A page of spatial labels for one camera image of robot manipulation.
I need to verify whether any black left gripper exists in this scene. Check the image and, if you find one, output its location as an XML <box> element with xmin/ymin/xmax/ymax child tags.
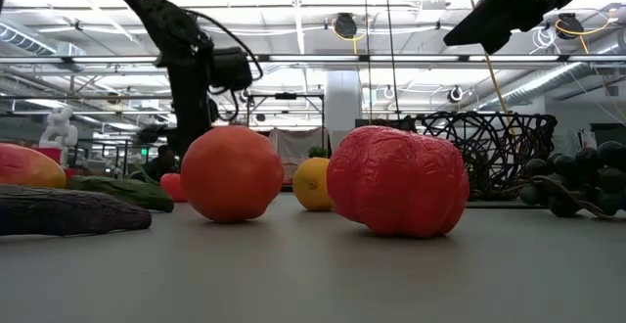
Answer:
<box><xmin>156</xmin><ymin>48</ymin><xmax>214</xmax><ymax>161</ymax></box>

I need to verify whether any long red chili pepper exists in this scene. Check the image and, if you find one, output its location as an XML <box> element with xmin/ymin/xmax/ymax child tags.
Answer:
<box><xmin>159</xmin><ymin>172</ymin><xmax>188</xmax><ymax>204</ymax></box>

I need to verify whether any orange-red tomato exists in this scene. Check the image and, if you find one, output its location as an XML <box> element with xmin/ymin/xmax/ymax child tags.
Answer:
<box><xmin>180</xmin><ymin>125</ymin><xmax>285</xmax><ymax>223</ymax></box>

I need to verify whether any green cucumber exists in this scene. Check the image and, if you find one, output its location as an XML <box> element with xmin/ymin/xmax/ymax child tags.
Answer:
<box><xmin>66</xmin><ymin>174</ymin><xmax>175</xmax><ymax>213</ymax></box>

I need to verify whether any yellow-orange lemon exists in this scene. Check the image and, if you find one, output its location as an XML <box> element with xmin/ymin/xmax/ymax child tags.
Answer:
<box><xmin>291</xmin><ymin>157</ymin><xmax>335</xmax><ymax>212</ymax></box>

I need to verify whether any dark purple eggplant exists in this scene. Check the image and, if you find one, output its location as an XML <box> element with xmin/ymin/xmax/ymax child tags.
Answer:
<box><xmin>0</xmin><ymin>184</ymin><xmax>153</xmax><ymax>237</ymax></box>

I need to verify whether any red and yellow mango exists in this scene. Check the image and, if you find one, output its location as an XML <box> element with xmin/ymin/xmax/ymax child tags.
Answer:
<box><xmin>0</xmin><ymin>142</ymin><xmax>67</xmax><ymax>190</ymax></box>

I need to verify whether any dark grape bunch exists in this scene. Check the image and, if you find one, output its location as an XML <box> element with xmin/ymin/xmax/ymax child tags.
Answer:
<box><xmin>517</xmin><ymin>140</ymin><xmax>626</xmax><ymax>219</ymax></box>

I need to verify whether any red bell pepper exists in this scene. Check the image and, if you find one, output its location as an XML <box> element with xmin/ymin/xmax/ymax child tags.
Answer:
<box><xmin>326</xmin><ymin>125</ymin><xmax>470</xmax><ymax>239</ymax></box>

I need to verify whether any person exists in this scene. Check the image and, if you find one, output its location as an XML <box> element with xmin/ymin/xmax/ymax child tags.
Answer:
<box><xmin>144</xmin><ymin>144</ymin><xmax>181</xmax><ymax>182</ymax></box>

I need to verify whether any cloth covered stand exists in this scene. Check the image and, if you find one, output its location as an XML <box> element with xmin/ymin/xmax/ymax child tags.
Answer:
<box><xmin>268</xmin><ymin>127</ymin><xmax>325</xmax><ymax>185</ymax></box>

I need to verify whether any black monitor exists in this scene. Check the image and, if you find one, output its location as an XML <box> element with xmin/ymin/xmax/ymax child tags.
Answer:
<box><xmin>589</xmin><ymin>122</ymin><xmax>626</xmax><ymax>147</ymax></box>

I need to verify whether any round grey mat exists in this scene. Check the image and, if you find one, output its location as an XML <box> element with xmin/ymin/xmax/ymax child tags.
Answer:
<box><xmin>464</xmin><ymin>199</ymin><xmax>549</xmax><ymax>210</ymax></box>

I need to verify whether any hanging yellow cable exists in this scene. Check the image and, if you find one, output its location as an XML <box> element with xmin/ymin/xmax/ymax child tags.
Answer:
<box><xmin>463</xmin><ymin>0</ymin><xmax>515</xmax><ymax>136</ymax></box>

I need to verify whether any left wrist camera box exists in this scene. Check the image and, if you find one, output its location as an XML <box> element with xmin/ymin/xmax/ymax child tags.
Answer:
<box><xmin>208</xmin><ymin>47</ymin><xmax>254</xmax><ymax>93</ymax></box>

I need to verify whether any hanging black cable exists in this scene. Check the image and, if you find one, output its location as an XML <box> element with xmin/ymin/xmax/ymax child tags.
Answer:
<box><xmin>382</xmin><ymin>0</ymin><xmax>401</xmax><ymax>118</ymax></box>

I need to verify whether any black metal frame stand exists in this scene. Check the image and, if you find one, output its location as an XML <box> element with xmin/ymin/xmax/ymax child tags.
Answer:
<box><xmin>246</xmin><ymin>91</ymin><xmax>327</xmax><ymax>133</ymax></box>

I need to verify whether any black woven wire basket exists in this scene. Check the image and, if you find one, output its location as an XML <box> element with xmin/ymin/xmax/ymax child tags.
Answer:
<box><xmin>371</xmin><ymin>111</ymin><xmax>559</xmax><ymax>202</ymax></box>

